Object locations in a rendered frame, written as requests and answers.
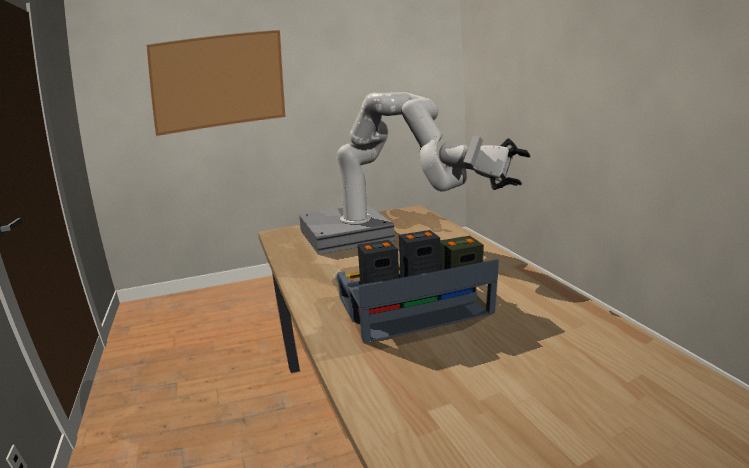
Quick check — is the blue open bin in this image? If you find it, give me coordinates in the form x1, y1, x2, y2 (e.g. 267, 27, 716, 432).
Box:
438, 288, 473, 300

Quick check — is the green bin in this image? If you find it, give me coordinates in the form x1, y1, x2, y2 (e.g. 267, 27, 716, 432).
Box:
400, 296, 437, 308

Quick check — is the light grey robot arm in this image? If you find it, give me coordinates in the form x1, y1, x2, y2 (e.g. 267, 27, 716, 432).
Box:
337, 92, 483, 224

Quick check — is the red open bin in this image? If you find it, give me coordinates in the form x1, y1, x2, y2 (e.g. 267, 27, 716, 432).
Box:
369, 303, 400, 314

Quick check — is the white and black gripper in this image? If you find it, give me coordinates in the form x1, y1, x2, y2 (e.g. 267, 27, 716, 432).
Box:
473, 138, 530, 190

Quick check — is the olive green tool case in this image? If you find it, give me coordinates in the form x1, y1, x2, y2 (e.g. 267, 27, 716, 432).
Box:
440, 236, 484, 270

